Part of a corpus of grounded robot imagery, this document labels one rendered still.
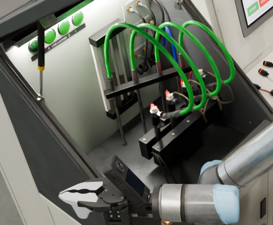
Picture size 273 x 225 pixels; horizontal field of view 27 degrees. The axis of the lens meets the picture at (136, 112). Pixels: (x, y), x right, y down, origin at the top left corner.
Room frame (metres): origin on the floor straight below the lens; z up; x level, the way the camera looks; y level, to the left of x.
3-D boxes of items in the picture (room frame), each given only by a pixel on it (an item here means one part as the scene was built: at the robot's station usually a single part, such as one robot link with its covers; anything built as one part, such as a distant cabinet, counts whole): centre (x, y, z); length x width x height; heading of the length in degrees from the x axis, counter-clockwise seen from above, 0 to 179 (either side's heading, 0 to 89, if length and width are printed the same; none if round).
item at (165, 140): (1.48, -0.15, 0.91); 0.34 x 0.10 x 0.15; 129
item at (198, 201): (0.71, -0.11, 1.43); 0.11 x 0.08 x 0.09; 74
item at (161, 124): (1.40, -0.07, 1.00); 0.05 x 0.03 x 0.21; 39
